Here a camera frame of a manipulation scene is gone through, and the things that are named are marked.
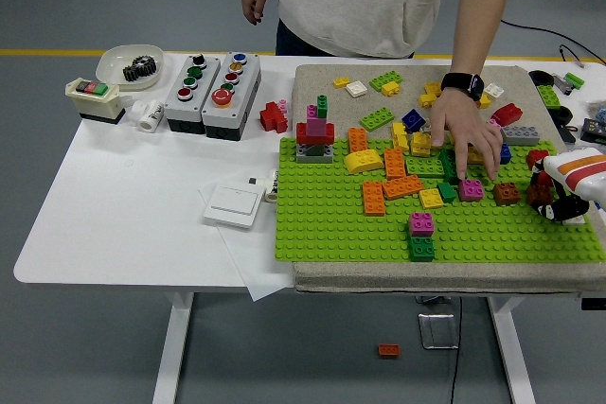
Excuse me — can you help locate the person's left hand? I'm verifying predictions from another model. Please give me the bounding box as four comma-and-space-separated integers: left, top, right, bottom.
429, 86, 506, 184

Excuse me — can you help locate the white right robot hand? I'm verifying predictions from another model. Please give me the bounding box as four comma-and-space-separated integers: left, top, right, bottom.
527, 148, 606, 227

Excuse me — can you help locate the dark green long brick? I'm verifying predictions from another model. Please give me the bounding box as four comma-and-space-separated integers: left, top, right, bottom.
437, 148, 463, 185

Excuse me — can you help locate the brown square brick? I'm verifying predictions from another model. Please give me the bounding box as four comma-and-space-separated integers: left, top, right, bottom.
526, 183, 554, 209
491, 181, 522, 206

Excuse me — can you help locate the grey long brick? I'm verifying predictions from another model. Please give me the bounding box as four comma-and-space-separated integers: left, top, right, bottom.
500, 124, 541, 148

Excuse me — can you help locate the green studded baseplate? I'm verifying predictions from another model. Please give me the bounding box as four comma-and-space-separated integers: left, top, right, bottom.
274, 137, 606, 263

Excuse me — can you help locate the red rounded brick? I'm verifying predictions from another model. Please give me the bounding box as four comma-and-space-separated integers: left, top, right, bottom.
491, 103, 525, 127

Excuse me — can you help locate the red square brick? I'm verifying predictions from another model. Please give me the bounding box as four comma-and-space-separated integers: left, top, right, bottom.
526, 149, 550, 173

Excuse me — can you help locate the blue brick with circle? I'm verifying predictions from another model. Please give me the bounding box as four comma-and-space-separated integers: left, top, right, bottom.
401, 108, 426, 133

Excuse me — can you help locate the lime long brick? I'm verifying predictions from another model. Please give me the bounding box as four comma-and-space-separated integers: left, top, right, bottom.
358, 107, 397, 132
405, 156, 446, 179
368, 71, 404, 93

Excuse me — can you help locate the narrow yellow brick stack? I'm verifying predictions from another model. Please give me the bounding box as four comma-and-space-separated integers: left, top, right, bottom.
390, 121, 409, 152

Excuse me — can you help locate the orange long brick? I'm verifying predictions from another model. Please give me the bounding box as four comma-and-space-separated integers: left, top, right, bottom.
381, 173, 425, 201
348, 127, 370, 154
383, 147, 408, 181
362, 180, 387, 217

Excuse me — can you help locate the yellow curved brick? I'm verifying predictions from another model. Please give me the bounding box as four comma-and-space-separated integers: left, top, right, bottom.
343, 148, 385, 175

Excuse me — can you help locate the red brick cluster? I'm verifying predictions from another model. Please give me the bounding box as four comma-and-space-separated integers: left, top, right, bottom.
258, 101, 289, 134

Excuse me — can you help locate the red tower brick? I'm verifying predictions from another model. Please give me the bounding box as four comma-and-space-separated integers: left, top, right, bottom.
295, 121, 336, 146

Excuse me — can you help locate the grey tower base brick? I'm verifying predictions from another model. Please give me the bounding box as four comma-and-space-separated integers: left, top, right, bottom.
295, 141, 335, 165

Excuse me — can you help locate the black wrist watch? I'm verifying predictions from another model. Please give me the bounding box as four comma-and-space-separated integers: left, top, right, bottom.
439, 71, 486, 102

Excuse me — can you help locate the small black part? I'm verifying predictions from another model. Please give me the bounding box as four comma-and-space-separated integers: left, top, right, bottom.
556, 120, 579, 145

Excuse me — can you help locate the black electronic device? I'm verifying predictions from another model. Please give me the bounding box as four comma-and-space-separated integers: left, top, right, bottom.
580, 117, 606, 145

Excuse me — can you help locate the black tape roll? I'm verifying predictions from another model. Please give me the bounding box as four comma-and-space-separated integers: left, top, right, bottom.
548, 105, 574, 124

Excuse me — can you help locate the lime studded plate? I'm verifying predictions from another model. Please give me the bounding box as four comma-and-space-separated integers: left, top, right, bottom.
535, 84, 561, 110

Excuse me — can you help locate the grey clear part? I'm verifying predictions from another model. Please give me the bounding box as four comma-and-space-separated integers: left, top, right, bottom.
551, 73, 574, 96

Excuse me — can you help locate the grey emergency stop control box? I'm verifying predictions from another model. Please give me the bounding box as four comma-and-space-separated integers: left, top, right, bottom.
202, 51, 262, 141

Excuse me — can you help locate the grey four-button control box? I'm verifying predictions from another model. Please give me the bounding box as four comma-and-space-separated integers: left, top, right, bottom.
164, 54, 223, 134

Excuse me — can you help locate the black gear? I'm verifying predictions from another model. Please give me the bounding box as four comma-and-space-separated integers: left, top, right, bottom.
122, 55, 159, 82

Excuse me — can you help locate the white bowl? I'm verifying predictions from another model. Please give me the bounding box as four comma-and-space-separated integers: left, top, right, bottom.
96, 44, 166, 92

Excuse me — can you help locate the white pipe fitting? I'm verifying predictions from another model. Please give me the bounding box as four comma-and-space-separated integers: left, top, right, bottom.
123, 97, 166, 132

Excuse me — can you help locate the white table leg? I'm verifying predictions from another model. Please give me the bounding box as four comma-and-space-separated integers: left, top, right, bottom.
151, 290, 195, 404
487, 296, 536, 404

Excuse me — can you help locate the white labelled tube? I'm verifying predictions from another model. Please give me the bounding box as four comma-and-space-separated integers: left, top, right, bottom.
263, 167, 279, 204

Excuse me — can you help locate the metal floor plate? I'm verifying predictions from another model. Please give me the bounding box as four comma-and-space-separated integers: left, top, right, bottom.
418, 312, 460, 351

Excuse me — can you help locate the white paper sheet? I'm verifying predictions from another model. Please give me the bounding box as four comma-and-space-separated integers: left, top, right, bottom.
197, 181, 295, 302

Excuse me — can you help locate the black ring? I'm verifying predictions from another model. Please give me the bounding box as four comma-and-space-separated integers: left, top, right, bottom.
527, 69, 555, 88

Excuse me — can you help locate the black floor cable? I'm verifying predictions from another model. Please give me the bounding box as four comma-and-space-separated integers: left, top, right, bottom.
500, 19, 606, 66

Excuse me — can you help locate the cream red-green switch box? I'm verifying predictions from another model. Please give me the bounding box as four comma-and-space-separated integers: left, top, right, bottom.
64, 77, 127, 125

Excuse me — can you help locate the white wall switch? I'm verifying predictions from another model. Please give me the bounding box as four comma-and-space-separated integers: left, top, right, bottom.
203, 184, 266, 231

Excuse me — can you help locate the black hanging cable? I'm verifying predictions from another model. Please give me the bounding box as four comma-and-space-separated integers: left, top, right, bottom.
448, 297, 464, 404

